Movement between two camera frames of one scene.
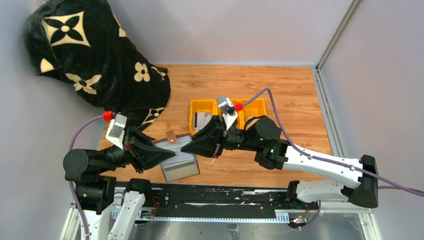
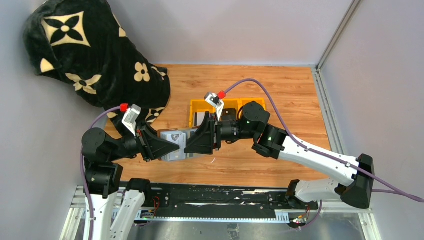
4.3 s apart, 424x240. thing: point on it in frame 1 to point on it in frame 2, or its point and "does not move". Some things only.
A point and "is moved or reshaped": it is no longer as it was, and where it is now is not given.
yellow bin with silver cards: x=205 y=105 does not move
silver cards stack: x=200 y=119 does not move
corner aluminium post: x=327 y=114 does not move
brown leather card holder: x=182 y=165 is moved or reshaped
